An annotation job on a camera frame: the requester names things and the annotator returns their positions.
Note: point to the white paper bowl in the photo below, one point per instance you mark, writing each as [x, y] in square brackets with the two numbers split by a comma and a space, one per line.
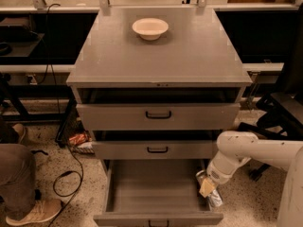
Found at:
[150, 29]

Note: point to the black office chair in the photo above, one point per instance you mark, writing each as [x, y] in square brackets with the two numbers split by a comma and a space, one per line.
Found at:
[283, 119]

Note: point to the middle grey drawer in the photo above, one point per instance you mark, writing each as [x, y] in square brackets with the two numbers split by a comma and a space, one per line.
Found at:
[138, 150]

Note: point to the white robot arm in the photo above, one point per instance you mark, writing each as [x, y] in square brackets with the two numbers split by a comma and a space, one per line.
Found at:
[236, 148]

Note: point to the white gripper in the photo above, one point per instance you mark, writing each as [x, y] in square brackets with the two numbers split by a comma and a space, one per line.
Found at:
[217, 173]

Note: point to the bottom grey open drawer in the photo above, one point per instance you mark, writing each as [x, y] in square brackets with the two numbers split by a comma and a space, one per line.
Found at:
[155, 193]

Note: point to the top grey drawer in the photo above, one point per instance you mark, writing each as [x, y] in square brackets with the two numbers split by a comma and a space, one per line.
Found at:
[157, 117]

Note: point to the silver redbull can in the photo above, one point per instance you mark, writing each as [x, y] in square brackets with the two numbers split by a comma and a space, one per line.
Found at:
[214, 198]

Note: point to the person leg brown trousers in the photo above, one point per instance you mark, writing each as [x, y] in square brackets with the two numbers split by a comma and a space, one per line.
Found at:
[17, 180]

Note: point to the beige sneaker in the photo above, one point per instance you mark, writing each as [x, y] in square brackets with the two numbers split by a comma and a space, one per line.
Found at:
[42, 211]

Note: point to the red snack packet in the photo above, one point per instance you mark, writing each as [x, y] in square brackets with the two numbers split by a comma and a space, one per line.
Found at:
[78, 139]

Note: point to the grey metal drawer cabinet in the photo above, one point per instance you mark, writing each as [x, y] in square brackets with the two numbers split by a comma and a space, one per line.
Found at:
[192, 63]

